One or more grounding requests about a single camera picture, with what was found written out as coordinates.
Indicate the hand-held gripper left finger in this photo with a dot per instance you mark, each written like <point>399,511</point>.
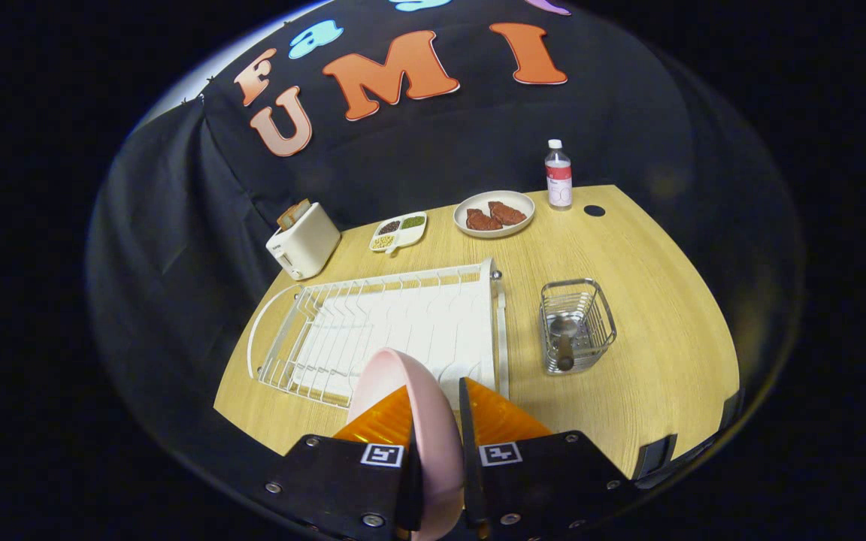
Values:
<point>343,481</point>

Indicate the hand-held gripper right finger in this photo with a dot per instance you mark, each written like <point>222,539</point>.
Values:
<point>470,481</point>

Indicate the pink plate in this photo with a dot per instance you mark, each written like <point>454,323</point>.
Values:
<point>433,451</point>

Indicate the beige plate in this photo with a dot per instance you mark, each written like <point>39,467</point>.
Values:
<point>493,233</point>

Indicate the white divided dish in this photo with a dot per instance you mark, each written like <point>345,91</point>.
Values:
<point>405,237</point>

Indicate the white toaster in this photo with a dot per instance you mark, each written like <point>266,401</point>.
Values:
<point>305,244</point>

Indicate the pile of yellow beans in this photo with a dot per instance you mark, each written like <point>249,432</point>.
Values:
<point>383,242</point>

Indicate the pile of dark beans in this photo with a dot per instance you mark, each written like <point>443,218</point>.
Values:
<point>389,227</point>

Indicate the brown meat piece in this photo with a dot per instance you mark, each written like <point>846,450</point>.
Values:
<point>482,220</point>
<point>508,213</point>

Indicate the pile of green beans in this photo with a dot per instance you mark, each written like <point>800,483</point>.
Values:
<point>413,222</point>

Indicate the toast slices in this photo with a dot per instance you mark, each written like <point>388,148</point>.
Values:
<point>292,216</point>

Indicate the round black table grommet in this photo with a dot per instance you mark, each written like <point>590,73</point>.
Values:
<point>594,210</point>

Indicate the clear bottle with red label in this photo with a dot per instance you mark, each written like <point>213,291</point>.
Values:
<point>558,180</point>

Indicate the black backdrop cloth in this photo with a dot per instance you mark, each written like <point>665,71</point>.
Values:
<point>440,143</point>

